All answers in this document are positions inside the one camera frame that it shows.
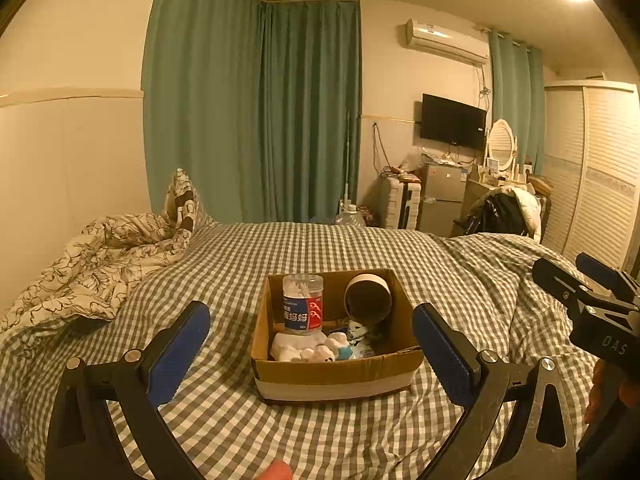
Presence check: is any green corner curtain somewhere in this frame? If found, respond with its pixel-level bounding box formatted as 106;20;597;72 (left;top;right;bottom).
260;0;362;223

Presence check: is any floral quilt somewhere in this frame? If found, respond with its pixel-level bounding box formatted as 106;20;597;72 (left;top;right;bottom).
0;167;216;333

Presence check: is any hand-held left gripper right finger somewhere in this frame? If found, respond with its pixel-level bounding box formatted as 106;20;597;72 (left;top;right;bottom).
412;302;583;480

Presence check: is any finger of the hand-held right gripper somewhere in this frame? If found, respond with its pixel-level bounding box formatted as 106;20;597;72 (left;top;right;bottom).
575;252;640;306
531;258;598;311

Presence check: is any mop pole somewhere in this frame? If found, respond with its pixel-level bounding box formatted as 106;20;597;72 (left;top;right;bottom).
342;112;354;211

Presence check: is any beige tape roll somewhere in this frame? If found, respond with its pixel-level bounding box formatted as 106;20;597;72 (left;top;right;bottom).
344;272;393;322

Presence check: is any white air conditioner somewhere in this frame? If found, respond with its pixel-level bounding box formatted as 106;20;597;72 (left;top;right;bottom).
404;18;490;65

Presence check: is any white oval mirror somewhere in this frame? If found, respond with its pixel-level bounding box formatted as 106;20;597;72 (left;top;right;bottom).
485;119;518;173

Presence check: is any clear water jug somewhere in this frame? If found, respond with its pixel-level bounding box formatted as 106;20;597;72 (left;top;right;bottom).
335;204;369;228

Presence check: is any white suitcase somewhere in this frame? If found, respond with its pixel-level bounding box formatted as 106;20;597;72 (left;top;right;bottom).
382;180;423;231

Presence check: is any grey mini fridge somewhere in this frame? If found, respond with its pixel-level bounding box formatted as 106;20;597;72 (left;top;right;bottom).
417;162;468;238

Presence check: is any white sock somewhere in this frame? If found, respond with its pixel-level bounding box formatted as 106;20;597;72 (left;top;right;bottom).
270;332;326;362

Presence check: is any white slatted wardrobe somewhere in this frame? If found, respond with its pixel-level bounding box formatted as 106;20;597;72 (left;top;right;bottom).
540;80;640;273

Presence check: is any wide green curtain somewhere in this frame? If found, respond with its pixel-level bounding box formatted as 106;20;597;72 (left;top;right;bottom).
142;0;267;223

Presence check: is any white bunny toy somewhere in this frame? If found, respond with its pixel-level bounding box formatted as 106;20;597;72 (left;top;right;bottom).
300;335;353;364

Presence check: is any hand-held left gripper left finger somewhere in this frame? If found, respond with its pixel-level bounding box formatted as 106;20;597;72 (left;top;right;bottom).
46;301;211;480

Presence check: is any clear jar with blue label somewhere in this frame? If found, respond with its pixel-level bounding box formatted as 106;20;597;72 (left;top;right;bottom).
281;274;325;335

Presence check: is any hanging wall cable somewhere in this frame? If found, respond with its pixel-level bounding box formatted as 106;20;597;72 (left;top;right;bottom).
372;122;393;177

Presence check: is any brown cardboard box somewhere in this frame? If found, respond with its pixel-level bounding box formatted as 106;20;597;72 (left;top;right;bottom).
250;268;426;403

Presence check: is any narrow green curtain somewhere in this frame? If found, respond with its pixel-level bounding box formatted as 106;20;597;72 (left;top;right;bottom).
487;27;546;173

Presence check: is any chair with black bag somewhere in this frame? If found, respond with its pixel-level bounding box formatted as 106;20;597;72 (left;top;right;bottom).
452;186;543;243

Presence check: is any black wall television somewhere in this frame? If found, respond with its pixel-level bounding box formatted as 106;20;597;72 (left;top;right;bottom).
419;93;487;151

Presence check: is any person's right hand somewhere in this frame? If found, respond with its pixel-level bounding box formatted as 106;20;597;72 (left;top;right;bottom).
584;362;640;426

